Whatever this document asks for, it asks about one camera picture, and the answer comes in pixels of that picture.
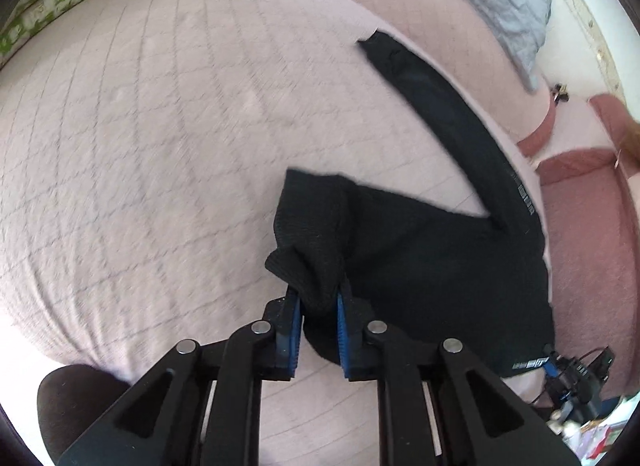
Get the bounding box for black pants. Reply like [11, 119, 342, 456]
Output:
[266, 31, 555, 378]

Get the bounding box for red upholstered headboard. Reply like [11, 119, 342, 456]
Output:
[534, 94, 639, 398]

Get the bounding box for pink quilted bed cover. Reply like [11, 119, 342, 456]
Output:
[1, 0, 546, 465]

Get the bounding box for pink long pillow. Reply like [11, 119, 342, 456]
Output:
[355, 0, 555, 157]

